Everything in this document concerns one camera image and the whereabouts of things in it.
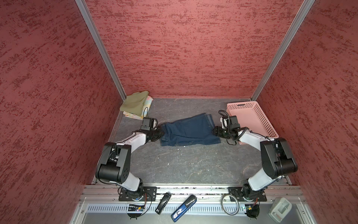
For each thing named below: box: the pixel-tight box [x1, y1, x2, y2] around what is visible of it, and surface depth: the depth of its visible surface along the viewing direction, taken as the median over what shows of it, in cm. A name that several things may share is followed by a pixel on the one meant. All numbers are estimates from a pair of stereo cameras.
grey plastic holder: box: [268, 197, 293, 224], surface depth 69 cm
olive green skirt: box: [119, 90, 150, 116], surface depth 115 cm
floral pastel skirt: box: [122, 95, 154, 120], surface depth 110 cm
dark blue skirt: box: [160, 112, 221, 147], surface depth 99 cm
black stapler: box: [154, 192, 172, 215], surface depth 70 cm
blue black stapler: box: [170, 194, 198, 223], surface depth 68 cm
